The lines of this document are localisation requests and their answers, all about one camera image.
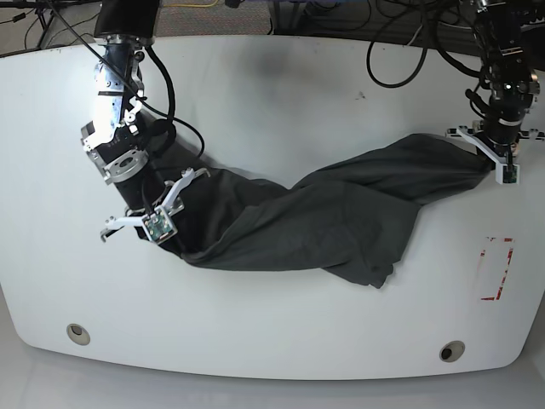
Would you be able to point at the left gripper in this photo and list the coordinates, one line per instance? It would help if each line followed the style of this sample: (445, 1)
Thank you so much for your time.
(497, 139)

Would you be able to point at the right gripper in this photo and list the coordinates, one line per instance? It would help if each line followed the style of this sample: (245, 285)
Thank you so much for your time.
(170, 201)

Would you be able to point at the dark grey t-shirt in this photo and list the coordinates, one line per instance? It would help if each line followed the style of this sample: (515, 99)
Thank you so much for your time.
(352, 219)

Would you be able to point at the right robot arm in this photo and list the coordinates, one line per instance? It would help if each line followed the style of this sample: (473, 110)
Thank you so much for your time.
(120, 141)

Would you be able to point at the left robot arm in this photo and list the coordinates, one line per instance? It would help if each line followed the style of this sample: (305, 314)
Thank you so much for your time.
(506, 73)

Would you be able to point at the red tape rectangle marking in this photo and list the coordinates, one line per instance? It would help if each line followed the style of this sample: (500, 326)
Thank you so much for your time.
(494, 263)

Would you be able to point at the black tripod stand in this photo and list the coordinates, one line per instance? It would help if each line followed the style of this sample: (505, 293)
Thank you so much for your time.
(30, 25)

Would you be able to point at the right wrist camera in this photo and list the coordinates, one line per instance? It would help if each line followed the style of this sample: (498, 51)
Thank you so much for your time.
(158, 227)

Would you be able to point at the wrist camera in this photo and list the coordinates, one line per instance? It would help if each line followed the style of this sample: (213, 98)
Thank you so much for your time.
(507, 174)
(158, 227)

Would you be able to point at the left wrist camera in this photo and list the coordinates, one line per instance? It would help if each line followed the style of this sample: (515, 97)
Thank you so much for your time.
(507, 174)

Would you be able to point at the left table cable grommet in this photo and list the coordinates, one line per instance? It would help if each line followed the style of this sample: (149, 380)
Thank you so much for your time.
(78, 334)

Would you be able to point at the table cable grommet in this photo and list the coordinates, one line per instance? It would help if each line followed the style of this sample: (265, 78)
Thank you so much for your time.
(452, 351)
(78, 334)

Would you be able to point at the right table cable grommet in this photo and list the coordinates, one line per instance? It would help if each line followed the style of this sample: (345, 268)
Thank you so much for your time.
(452, 351)

